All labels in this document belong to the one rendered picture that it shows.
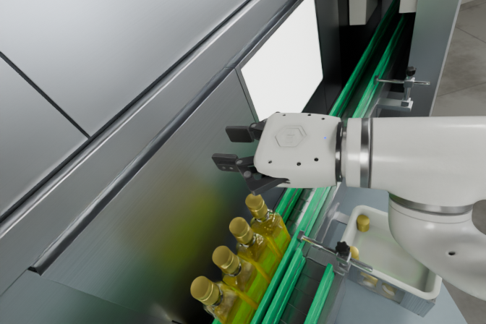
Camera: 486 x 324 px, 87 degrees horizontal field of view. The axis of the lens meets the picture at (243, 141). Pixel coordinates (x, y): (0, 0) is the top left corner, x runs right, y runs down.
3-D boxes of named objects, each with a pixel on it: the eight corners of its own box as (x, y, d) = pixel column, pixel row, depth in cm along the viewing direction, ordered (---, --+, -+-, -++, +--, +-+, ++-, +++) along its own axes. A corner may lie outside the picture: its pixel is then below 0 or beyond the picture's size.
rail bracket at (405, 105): (374, 110, 105) (377, 62, 90) (422, 117, 95) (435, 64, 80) (370, 118, 103) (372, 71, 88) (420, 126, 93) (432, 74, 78)
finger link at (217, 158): (255, 155, 34) (212, 152, 37) (248, 174, 32) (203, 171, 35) (261, 168, 36) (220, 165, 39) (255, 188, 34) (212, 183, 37)
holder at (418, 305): (340, 220, 90) (338, 198, 80) (435, 257, 75) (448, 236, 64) (322, 266, 82) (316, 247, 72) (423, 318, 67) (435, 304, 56)
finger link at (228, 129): (269, 113, 38) (230, 114, 41) (264, 129, 37) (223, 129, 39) (274, 129, 41) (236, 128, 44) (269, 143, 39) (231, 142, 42)
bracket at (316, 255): (315, 254, 72) (312, 244, 67) (349, 270, 67) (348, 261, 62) (309, 265, 71) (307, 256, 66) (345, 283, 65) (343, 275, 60)
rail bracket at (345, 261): (305, 241, 68) (298, 220, 60) (373, 273, 59) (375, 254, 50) (301, 252, 67) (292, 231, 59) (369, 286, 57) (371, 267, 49)
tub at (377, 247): (356, 215, 82) (356, 202, 76) (442, 246, 69) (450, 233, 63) (336, 266, 74) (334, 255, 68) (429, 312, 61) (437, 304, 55)
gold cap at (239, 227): (241, 223, 52) (235, 213, 49) (256, 231, 50) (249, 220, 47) (232, 239, 50) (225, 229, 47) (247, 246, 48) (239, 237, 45)
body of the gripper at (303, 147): (351, 101, 32) (267, 105, 37) (347, 167, 26) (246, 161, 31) (352, 141, 37) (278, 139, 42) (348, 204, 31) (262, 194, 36)
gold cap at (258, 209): (249, 217, 52) (242, 207, 49) (253, 202, 54) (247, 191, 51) (265, 219, 51) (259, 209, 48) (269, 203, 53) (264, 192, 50)
